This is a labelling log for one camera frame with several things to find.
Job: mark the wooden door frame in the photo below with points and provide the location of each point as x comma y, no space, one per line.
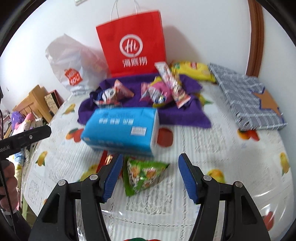
256,39

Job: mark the red Haidilao paper bag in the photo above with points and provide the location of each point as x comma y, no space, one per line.
133,44

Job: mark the panda print snack packet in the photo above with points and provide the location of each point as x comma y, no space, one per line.
111,97

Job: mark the dark framed picture box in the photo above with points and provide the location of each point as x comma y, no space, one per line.
53,102

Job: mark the green triangular snack bag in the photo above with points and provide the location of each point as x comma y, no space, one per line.
139,175

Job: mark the yellow triangular snack bag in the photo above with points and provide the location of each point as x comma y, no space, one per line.
159,93

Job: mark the wooden side shelf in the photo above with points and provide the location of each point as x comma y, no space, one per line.
35,103

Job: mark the grey checked star fabric bag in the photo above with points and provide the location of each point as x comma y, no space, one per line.
250,102

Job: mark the purple plush toy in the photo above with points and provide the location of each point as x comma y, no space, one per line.
16,119

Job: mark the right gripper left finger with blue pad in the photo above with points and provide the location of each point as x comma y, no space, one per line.
108,176

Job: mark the red gold snack packet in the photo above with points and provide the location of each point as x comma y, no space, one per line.
104,160

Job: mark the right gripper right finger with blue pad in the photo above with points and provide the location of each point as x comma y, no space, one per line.
192,177

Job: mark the long red white snack stick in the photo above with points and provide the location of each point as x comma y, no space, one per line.
178,93

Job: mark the blue tissue pack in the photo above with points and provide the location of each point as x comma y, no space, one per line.
125,130

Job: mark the white Miniso plastic bag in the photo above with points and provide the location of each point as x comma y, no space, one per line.
78,68

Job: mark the yellow potato chips bag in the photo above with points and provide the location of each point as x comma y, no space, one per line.
196,71

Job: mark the purple towel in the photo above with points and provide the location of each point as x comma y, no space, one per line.
191,114

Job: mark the left hand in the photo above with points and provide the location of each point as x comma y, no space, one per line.
11,183

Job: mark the pink snack packet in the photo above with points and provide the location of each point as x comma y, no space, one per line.
144,93

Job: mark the fruit print table cover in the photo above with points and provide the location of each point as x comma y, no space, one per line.
164,211

